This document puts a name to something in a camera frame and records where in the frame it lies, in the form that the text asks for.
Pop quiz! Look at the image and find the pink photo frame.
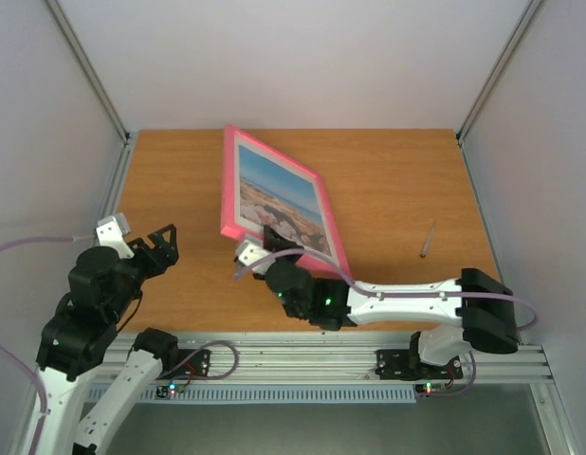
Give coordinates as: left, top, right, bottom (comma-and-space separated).
220, 125, 350, 273

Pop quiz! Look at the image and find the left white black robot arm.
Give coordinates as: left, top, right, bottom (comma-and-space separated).
17, 217, 181, 454

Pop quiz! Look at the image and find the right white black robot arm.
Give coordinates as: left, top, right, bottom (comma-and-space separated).
236, 227, 519, 381

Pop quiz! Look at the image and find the beach landscape photo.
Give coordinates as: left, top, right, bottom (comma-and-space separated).
238, 145, 331, 255

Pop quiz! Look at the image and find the left controller board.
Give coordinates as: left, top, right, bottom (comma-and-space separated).
155, 383, 186, 400

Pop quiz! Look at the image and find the controller board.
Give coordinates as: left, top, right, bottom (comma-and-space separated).
155, 383, 186, 400
415, 381, 449, 397

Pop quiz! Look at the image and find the right controller board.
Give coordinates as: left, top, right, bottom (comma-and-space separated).
415, 381, 449, 397

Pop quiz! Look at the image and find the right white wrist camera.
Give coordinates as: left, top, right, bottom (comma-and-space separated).
235, 239, 267, 266

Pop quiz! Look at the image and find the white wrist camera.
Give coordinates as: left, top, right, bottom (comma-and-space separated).
235, 239, 267, 266
95, 212, 134, 259

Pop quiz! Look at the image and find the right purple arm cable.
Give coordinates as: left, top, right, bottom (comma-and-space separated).
232, 247, 539, 395

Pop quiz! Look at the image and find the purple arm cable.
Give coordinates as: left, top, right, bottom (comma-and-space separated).
0, 234, 241, 455
232, 247, 539, 395

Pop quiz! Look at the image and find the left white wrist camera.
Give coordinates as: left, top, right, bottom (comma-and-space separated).
95, 212, 134, 259

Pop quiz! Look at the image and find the aluminium front rail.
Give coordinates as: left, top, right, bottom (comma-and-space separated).
176, 331, 554, 384

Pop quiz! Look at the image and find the left aluminium corner post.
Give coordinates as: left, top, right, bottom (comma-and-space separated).
44, 0, 132, 143

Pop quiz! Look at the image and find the aluminium corner post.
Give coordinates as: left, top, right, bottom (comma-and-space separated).
44, 0, 132, 143
455, 0, 546, 143

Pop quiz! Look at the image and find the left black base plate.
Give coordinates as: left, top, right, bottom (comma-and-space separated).
165, 349, 211, 381

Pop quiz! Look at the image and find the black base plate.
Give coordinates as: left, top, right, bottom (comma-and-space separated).
375, 349, 464, 382
165, 349, 211, 381

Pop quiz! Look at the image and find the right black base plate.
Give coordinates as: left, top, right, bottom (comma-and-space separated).
375, 349, 464, 382

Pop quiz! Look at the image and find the grey slotted cable duct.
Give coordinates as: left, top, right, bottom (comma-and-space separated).
83, 384, 417, 405

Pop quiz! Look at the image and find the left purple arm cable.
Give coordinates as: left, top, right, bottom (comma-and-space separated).
0, 234, 241, 455

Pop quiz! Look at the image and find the right aluminium corner post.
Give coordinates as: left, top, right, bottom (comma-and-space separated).
455, 0, 546, 143

